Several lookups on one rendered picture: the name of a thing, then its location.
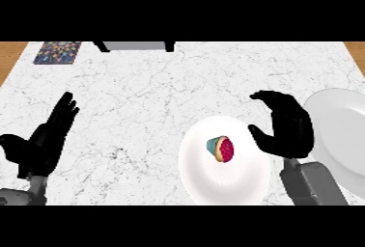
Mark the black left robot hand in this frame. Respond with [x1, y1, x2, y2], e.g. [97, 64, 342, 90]
[0, 92, 82, 179]

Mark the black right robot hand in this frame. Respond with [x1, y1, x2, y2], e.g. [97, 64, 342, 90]
[247, 90, 317, 159]

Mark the white ceramic plate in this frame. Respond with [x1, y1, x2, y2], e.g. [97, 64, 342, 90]
[304, 88, 365, 201]

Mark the pink cupcake with teal wrapper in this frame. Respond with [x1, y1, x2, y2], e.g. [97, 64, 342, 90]
[206, 135, 236, 164]

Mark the white paper plate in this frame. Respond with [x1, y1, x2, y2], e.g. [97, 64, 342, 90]
[178, 116, 274, 206]

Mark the colourful patterned box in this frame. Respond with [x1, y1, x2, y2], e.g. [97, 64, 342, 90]
[33, 41, 83, 66]

